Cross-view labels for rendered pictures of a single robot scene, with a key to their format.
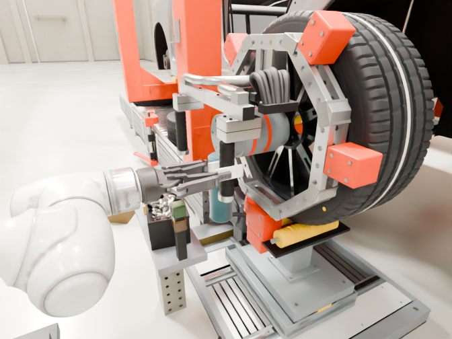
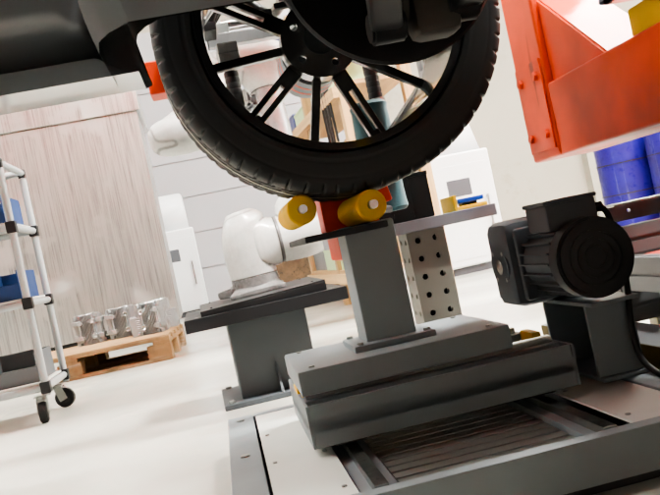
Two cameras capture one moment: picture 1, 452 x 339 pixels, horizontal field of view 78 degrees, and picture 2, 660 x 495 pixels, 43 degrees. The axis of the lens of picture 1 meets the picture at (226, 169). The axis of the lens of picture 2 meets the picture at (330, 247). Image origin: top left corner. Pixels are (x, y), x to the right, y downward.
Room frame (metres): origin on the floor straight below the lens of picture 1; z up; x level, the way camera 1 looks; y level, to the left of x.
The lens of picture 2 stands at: (1.40, -1.87, 0.44)
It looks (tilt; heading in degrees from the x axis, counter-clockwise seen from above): 0 degrees down; 109
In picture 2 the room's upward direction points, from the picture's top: 12 degrees counter-clockwise
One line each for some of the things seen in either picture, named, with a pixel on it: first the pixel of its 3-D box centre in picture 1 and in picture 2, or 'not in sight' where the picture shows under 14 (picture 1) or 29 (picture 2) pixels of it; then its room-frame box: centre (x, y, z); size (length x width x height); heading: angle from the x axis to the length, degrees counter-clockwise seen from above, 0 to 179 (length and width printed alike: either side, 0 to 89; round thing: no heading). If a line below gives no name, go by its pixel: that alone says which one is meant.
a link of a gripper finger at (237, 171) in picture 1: (229, 173); not in sight; (0.58, -0.01, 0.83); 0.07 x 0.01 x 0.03; 116
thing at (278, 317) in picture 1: (284, 272); (421, 381); (0.98, -0.27, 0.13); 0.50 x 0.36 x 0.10; 26
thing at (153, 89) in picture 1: (164, 81); not in sight; (3.24, 0.68, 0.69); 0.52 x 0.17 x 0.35; 116
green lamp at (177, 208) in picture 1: (177, 209); not in sight; (0.72, 0.14, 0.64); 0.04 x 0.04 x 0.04; 26
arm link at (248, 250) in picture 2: not in sight; (248, 242); (0.27, 0.63, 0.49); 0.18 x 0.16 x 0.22; 27
